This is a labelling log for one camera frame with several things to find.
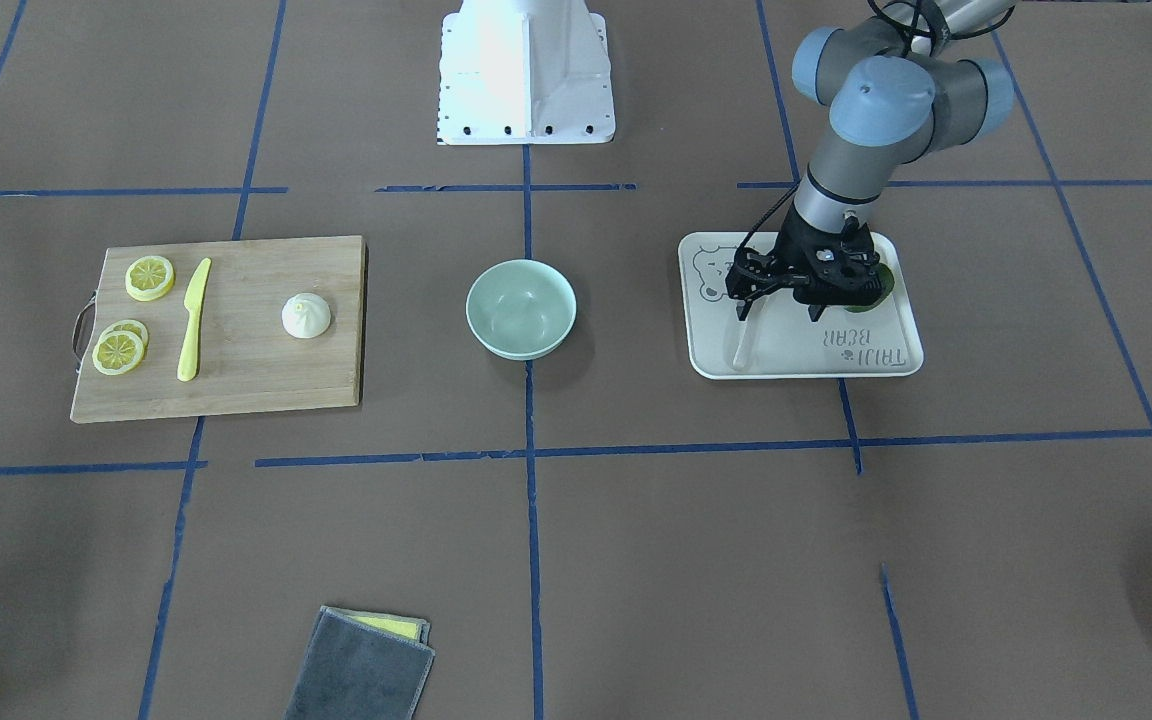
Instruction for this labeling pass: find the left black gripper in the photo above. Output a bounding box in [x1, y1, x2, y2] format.
[723, 210, 882, 323]

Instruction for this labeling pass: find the white spoon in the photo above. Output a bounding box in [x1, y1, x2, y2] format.
[730, 304, 761, 372]

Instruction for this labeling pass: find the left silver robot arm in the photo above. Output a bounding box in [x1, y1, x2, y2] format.
[723, 1, 1015, 323]

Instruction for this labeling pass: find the mint green bowl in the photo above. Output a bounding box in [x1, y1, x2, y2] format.
[465, 259, 579, 361]

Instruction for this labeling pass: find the cream bear tray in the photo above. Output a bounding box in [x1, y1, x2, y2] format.
[677, 232, 925, 381]

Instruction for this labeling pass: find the wooden cutting board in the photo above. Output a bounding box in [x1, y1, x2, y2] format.
[70, 234, 367, 424]

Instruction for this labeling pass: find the yellow plastic knife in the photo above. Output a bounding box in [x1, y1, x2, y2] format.
[175, 258, 212, 382]

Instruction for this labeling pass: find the lemon slice top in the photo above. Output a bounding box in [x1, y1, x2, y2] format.
[124, 255, 177, 302]

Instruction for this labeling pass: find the lemon slice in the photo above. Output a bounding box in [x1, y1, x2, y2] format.
[91, 331, 146, 376]
[124, 255, 177, 302]
[99, 319, 150, 346]

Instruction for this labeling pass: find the lemon slice lower back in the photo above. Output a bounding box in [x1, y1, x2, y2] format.
[99, 319, 150, 346]

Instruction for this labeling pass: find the lemon slice lower front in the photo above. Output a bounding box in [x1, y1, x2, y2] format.
[91, 331, 146, 376]

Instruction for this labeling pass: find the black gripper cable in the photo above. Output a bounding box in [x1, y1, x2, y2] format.
[734, 180, 802, 266]

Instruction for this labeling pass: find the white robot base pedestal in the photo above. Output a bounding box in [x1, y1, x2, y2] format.
[435, 1, 617, 146]

